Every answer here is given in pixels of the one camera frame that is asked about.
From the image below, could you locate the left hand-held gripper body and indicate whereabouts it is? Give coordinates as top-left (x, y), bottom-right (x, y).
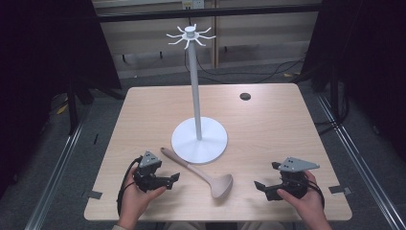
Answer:
top-left (132, 150), bottom-right (169, 194)

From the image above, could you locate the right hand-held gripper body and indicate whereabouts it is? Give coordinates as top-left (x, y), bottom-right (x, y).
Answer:
top-left (271, 156), bottom-right (321, 199)

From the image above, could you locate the person's left hand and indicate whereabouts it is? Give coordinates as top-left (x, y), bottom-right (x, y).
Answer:
top-left (118, 174), bottom-right (168, 230)

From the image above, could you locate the person's right hand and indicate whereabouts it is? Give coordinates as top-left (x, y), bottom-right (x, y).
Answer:
top-left (276, 170), bottom-right (326, 224)

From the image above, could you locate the beige silicone ladle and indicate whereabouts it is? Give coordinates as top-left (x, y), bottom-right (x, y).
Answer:
top-left (160, 147), bottom-right (235, 199)

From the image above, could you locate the white stand with hooks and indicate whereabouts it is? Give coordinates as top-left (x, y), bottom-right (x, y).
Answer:
top-left (166, 23), bottom-right (229, 165)

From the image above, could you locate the black metal stand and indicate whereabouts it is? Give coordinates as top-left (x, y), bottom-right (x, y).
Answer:
top-left (314, 63), bottom-right (350, 135)
top-left (65, 80), bottom-right (97, 136)

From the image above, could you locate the black curtain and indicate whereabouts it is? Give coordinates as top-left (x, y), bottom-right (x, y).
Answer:
top-left (301, 0), bottom-right (406, 154)
top-left (0, 0), bottom-right (123, 199)

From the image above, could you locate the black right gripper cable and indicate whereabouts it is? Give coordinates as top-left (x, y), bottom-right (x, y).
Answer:
top-left (303, 178), bottom-right (326, 210)

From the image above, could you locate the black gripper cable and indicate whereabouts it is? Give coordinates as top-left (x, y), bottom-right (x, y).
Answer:
top-left (116, 155), bottom-right (143, 218)
top-left (303, 178), bottom-right (326, 210)

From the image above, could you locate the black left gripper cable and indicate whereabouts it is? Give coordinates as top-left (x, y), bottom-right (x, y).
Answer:
top-left (116, 155), bottom-right (143, 218)

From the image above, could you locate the metal floor rail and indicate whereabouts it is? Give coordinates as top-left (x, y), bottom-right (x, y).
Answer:
top-left (314, 92), bottom-right (406, 230)
top-left (24, 104), bottom-right (92, 230)

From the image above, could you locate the black floor cable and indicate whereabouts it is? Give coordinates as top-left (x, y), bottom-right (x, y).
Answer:
top-left (183, 22), bottom-right (305, 84)

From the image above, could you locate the white wall socket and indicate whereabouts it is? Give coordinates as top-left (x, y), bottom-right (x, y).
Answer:
top-left (181, 0), bottom-right (205, 10)

